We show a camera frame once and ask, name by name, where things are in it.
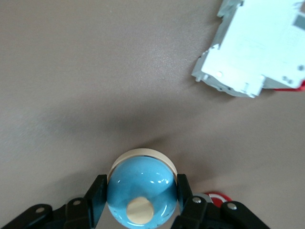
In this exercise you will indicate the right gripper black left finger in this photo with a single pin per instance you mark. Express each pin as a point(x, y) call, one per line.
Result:
point(95, 198)

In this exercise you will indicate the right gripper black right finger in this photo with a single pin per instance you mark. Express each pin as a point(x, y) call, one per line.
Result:
point(188, 210)

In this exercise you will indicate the orange emergency stop button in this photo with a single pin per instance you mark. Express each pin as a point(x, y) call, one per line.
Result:
point(215, 197)

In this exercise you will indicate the blue bell wooden knob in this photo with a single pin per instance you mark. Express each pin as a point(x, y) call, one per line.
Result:
point(140, 181)

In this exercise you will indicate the white circuit breaker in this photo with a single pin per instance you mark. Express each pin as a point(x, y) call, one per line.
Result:
point(250, 47)

